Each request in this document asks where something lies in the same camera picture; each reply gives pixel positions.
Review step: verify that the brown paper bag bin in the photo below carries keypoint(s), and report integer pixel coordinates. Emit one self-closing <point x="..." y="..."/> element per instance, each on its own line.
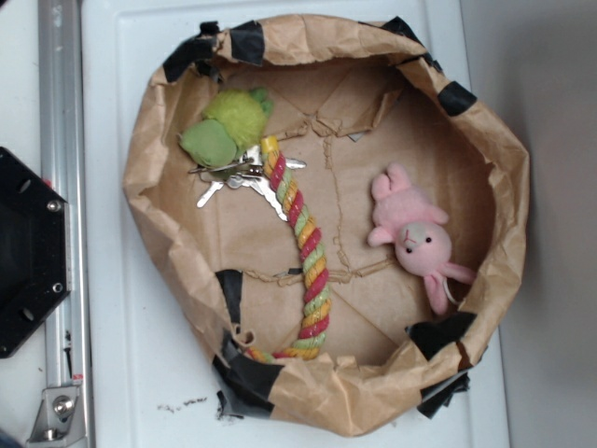
<point x="349" y="98"/>

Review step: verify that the pink plush bunny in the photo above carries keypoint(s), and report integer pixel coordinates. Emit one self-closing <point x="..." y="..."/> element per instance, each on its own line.
<point x="404" y="216"/>

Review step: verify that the silver key bunch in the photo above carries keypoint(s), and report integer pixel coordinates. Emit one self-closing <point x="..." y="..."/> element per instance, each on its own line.
<point x="247" y="172"/>

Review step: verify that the multicolour twisted rope toy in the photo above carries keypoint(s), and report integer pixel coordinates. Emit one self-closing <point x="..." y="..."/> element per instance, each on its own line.
<point x="317" y="303"/>

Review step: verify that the green plush toy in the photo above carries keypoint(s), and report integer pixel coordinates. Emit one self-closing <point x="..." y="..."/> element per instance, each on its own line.
<point x="232" y="122"/>

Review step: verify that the aluminium extrusion rail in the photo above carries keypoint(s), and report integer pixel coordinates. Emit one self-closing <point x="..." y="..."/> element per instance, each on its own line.
<point x="67" y="329"/>

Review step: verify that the silver corner bracket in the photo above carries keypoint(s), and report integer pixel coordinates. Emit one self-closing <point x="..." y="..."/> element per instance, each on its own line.
<point x="59" y="421"/>

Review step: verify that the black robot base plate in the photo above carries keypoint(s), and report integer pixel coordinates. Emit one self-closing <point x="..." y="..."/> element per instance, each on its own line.
<point x="34" y="276"/>

